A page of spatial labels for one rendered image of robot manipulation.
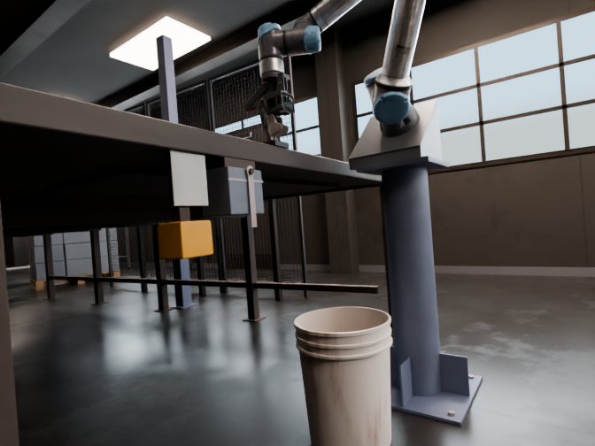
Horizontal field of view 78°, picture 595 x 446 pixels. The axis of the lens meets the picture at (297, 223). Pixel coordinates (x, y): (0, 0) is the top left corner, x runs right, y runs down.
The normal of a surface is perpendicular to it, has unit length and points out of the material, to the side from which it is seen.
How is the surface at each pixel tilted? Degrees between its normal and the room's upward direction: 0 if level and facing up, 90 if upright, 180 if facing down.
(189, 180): 90
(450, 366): 90
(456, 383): 90
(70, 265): 90
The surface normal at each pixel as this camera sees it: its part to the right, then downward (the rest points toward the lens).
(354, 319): -0.39, -0.03
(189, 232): 0.85, -0.06
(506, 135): -0.59, 0.04
